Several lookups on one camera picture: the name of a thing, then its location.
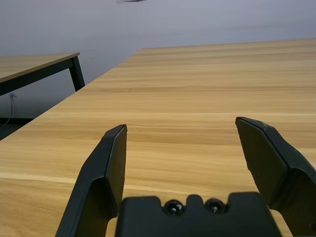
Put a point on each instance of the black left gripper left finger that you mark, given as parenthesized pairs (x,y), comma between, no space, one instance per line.
(91,177)

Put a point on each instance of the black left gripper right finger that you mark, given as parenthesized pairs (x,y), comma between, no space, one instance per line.
(276,168)

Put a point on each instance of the wooden side table black legs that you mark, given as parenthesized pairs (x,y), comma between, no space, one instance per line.
(24,65)

